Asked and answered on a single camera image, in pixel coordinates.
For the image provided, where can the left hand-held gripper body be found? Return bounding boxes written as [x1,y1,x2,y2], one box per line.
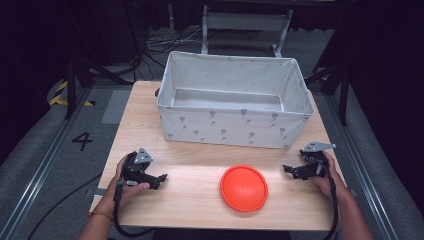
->
[120,147,161,191]

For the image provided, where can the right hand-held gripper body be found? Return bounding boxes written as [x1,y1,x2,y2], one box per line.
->
[298,141,337,181]

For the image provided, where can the orange round plastic disc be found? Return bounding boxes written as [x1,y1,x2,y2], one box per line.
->
[219,164,270,214]

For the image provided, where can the grey patterned fabric storage box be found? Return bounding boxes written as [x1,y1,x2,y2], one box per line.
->
[156,50,316,151]

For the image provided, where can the person's right hand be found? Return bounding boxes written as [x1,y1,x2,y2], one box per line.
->
[311,151,348,201]

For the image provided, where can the person's left hand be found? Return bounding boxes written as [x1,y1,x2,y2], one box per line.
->
[99,154,151,215]

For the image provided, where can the black tripod stand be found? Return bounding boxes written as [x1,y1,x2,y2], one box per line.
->
[63,0,135,120]
[304,61,352,127]

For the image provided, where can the yellow black hazard tape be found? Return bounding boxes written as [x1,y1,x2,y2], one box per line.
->
[48,80,97,108]

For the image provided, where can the grey metal stand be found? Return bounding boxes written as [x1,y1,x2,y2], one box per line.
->
[200,4,295,59]

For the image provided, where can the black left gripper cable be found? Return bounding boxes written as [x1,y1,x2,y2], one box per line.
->
[112,179,156,239]

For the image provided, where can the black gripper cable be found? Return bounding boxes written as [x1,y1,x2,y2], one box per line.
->
[315,159,340,240]
[112,179,156,239]

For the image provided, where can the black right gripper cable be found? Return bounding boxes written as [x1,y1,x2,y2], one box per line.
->
[315,159,340,240]

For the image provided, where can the metal floor rail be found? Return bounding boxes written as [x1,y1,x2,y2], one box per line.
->
[323,94,399,240]
[0,87,93,240]

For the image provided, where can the orange wrist bracelet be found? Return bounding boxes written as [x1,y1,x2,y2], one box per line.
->
[87,210,115,221]

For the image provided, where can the black floor cable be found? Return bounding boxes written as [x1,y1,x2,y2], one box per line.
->
[26,172,103,240]

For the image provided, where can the bundle of floor cables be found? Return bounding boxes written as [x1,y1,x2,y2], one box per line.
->
[142,25,204,56]

